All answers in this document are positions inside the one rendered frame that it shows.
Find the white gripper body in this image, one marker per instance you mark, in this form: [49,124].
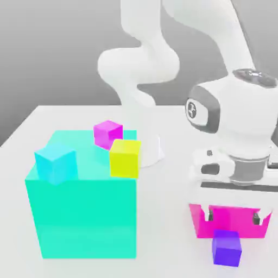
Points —
[234,198]

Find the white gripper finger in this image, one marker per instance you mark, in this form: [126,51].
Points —
[208,214]
[260,217]

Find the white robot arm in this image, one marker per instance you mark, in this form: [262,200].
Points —
[152,56]

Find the small purple cube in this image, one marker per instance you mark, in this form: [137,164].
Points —
[227,249]

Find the small yellow cube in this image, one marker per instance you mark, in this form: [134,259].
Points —
[123,160]

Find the small magenta cube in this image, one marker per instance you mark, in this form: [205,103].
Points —
[104,134]

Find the small cyan cube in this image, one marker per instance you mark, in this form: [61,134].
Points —
[56,162]

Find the large pink box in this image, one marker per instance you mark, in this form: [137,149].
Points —
[230,219]

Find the large teal box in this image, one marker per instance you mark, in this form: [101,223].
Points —
[86,212]

